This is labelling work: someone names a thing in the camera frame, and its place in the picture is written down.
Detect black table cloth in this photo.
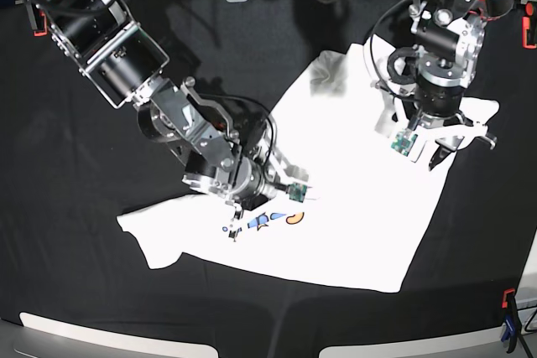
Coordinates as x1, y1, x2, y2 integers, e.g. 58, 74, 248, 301
1, 0, 536, 357

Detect orange black clamp far left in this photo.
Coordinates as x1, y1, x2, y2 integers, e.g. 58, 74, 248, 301
25, 1, 48, 37

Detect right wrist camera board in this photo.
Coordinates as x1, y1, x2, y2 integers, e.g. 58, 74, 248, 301
286, 183, 308, 203

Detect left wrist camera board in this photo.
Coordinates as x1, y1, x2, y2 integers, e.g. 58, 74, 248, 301
391, 129, 419, 157

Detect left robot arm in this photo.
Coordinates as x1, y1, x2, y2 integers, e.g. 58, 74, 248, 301
374, 0, 516, 170

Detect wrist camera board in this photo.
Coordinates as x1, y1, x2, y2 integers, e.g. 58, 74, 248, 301
286, 183, 308, 203
391, 129, 419, 157

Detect white printed t-shirt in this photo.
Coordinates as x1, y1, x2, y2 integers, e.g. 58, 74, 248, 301
116, 42, 501, 294

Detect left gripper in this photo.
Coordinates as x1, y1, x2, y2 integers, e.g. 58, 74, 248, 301
392, 97, 498, 172

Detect orange blue clamp near right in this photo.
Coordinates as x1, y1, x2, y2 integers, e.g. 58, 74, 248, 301
500, 288, 520, 354

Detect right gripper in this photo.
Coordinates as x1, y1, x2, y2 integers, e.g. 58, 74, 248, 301
226, 148, 308, 241

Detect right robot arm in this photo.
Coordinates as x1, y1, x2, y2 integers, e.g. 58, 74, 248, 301
25, 0, 308, 239

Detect orange clamp far right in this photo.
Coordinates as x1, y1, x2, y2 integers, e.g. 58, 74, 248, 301
522, 2, 536, 49

